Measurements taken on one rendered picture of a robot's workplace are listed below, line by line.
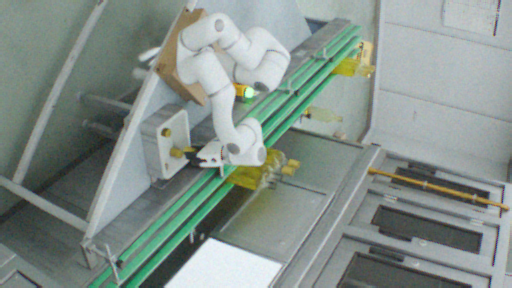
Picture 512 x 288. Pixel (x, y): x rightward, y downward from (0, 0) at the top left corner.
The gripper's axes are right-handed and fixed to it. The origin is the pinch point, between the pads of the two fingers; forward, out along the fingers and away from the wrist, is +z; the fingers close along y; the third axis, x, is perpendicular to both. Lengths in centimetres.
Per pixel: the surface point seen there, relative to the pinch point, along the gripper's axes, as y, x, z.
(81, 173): 3, -16, 82
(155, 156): -7.5, 2.5, 11.4
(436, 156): 567, -346, 43
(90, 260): -53, -9, 9
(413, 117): 604, -292, 87
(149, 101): 0.1, 20.8, 12.4
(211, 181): 8.0, -17.8, 4.0
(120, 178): -21.5, 1.7, 17.6
